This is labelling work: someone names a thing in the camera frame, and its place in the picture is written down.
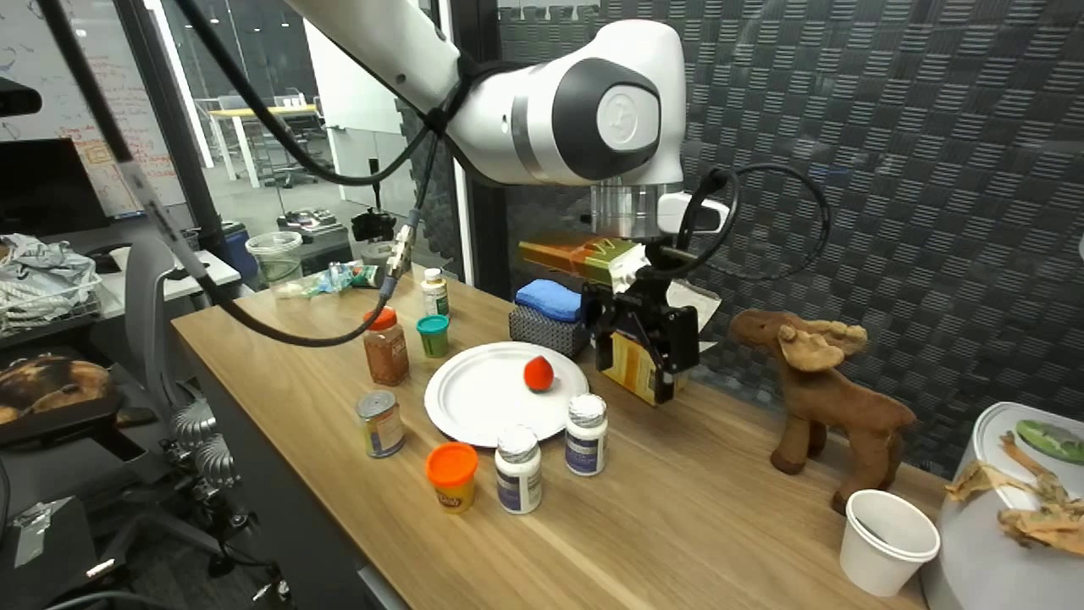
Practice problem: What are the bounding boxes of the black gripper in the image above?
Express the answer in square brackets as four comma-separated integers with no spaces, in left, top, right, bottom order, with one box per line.
[591,269,705,406]

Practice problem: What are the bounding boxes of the white pill bottle blue label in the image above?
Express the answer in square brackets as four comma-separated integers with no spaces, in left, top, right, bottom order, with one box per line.
[493,423,544,521]
[563,391,614,482]

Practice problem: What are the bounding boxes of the red tomato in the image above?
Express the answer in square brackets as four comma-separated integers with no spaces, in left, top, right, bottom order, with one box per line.
[521,354,558,396]

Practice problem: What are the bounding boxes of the teal lid small tub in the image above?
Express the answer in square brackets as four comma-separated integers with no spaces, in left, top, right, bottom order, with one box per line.
[412,311,453,363]

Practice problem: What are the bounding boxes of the white paper plate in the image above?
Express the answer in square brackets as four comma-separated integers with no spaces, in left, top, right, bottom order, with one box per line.
[422,339,593,450]

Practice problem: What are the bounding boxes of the open yellow cardboard box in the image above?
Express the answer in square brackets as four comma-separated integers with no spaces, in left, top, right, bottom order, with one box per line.
[593,275,726,406]

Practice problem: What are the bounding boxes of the brown plush moose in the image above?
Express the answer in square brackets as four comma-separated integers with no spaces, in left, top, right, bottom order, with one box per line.
[729,306,924,518]

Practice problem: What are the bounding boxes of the orange lid dough tub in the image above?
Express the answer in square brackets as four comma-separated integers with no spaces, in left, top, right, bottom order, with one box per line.
[422,440,484,513]

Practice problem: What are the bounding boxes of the spice jar orange lid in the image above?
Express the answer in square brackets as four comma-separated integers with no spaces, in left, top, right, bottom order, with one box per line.
[361,306,412,391]

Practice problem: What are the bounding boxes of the small yellow tin can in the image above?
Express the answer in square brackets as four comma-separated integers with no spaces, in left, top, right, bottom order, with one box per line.
[356,387,409,463]

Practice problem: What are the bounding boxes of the grey tape roll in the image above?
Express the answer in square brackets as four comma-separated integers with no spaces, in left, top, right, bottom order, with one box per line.
[358,236,417,283]

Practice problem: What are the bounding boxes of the black clamp stand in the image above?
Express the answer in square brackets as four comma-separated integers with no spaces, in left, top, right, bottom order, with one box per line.
[348,181,399,245]

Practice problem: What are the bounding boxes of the crumpled teal packet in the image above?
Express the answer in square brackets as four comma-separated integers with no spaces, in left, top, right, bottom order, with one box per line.
[273,258,386,302]

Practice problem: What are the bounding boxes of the white paper cup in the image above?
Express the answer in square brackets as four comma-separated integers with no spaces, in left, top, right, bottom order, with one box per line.
[837,488,945,605]

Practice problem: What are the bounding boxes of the clear plastic container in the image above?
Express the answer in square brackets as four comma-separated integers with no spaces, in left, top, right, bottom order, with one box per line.
[244,227,308,287]

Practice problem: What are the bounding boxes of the brown crinkled scraps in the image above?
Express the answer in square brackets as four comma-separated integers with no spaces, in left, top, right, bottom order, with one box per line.
[945,435,1084,563]

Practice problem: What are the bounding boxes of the white side desk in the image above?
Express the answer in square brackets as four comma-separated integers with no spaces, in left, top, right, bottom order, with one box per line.
[94,249,244,322]

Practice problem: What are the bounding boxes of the brown cushion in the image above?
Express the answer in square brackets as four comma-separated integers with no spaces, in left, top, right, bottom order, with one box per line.
[0,351,126,448]

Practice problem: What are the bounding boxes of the pile of grey clothes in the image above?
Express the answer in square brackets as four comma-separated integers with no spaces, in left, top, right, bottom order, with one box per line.
[0,232,101,339]

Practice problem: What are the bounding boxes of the black monitor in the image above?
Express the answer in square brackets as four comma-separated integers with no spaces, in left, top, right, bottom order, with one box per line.
[0,132,119,240]

